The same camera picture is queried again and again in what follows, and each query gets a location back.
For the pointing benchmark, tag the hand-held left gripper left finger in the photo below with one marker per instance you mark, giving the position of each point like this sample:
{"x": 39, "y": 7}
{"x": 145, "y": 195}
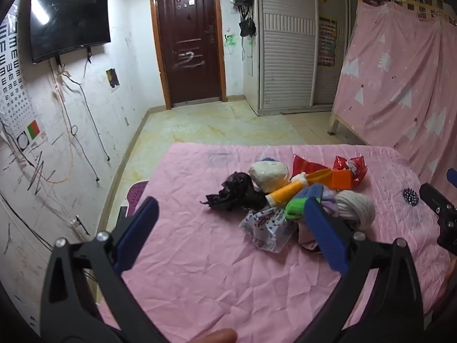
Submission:
{"x": 137, "y": 232}

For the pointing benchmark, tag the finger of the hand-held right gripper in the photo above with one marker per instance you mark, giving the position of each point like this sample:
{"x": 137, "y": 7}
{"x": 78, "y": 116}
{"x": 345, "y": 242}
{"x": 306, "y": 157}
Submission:
{"x": 437, "y": 198}
{"x": 452, "y": 178}

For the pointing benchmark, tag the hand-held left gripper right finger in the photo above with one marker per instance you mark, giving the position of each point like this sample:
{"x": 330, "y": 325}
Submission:
{"x": 326, "y": 235}

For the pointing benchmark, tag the pale pink cloth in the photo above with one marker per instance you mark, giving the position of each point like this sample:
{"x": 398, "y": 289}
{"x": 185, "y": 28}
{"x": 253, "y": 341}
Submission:
{"x": 307, "y": 237}

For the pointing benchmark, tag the lilac cloth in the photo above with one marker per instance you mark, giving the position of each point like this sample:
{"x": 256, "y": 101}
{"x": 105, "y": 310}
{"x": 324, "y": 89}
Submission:
{"x": 330, "y": 203}

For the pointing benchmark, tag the white yarn ball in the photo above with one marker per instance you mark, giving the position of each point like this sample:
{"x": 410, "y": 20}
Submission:
{"x": 357, "y": 209}

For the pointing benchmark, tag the green fuzzy cloth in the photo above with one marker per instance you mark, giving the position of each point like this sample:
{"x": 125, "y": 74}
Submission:
{"x": 295, "y": 209}

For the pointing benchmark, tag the blue cloth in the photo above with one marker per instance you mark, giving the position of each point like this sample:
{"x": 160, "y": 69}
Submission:
{"x": 312, "y": 190}

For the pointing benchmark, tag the clear printed plastic wrapper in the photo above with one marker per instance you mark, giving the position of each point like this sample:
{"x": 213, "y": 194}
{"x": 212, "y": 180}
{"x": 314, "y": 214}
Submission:
{"x": 266, "y": 228}

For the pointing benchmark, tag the yellow tube with white cap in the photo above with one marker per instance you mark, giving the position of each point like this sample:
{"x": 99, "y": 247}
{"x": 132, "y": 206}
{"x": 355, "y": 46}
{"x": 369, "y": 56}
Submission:
{"x": 285, "y": 190}

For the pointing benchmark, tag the white round pouch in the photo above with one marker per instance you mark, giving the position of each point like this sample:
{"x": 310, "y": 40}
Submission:
{"x": 267, "y": 175}

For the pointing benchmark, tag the black plastic bag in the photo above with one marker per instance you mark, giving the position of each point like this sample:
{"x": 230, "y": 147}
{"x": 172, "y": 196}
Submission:
{"x": 235, "y": 189}

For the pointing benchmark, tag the person's left hand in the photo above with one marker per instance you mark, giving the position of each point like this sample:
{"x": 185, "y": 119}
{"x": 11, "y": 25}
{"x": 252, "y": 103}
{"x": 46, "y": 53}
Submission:
{"x": 216, "y": 336}

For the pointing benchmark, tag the purple chair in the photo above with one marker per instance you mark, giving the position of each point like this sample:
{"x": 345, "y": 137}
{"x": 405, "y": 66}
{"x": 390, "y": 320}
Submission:
{"x": 137, "y": 193}

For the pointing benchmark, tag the orange plastic cup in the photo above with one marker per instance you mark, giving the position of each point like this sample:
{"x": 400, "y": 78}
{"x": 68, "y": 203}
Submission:
{"x": 319, "y": 175}

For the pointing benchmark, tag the shiny red snack wrapper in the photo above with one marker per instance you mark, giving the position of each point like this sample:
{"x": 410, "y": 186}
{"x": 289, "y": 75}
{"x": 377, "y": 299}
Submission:
{"x": 351, "y": 168}

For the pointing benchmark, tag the red plastic wrapper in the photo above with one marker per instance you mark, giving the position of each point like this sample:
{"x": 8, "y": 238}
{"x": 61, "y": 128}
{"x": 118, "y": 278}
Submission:
{"x": 307, "y": 166}

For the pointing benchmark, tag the blue bottle cap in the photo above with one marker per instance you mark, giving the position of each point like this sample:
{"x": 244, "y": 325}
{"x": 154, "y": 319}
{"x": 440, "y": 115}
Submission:
{"x": 268, "y": 159}

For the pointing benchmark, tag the pink patterned bed sheet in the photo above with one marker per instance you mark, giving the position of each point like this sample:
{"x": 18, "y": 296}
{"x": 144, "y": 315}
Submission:
{"x": 396, "y": 78}

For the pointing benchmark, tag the colourful grid poster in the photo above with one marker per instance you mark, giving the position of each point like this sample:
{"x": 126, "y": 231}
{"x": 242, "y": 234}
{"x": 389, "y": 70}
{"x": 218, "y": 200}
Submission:
{"x": 327, "y": 41}

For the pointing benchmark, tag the eye chart poster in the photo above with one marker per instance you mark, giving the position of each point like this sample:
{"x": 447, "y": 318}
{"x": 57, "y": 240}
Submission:
{"x": 14, "y": 78}

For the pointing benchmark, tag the white louvred wardrobe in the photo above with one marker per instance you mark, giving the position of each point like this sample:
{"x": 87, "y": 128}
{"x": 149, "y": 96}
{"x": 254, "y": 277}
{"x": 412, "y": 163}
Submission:
{"x": 285, "y": 43}

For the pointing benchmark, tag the dark brown door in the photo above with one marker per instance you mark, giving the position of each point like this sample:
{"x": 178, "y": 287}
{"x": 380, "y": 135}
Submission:
{"x": 189, "y": 39}

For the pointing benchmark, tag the hanging black bags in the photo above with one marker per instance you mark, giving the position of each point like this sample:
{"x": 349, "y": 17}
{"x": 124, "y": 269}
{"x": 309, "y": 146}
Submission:
{"x": 247, "y": 25}

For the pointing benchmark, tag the black wall box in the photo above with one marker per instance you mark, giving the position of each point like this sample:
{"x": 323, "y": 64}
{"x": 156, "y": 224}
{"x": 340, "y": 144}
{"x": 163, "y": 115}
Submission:
{"x": 113, "y": 78}

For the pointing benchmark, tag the wall-mounted black television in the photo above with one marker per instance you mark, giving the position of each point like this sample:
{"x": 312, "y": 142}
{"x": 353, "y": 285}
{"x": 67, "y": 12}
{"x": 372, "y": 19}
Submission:
{"x": 68, "y": 18}

